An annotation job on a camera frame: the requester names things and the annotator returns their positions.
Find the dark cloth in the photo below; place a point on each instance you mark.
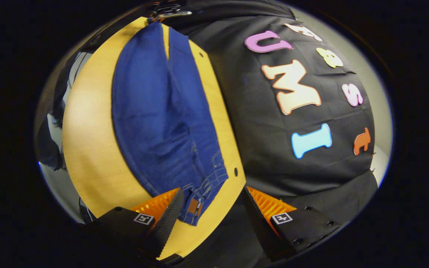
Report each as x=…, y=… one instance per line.
x=48, y=149

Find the black backdrop cloth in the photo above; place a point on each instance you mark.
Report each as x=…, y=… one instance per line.
x=259, y=149

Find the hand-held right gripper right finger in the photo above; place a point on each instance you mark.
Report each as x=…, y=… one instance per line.
x=259, y=230

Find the blue jeans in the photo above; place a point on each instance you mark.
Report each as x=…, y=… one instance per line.
x=155, y=111

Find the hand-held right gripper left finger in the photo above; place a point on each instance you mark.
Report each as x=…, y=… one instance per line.
x=169, y=219

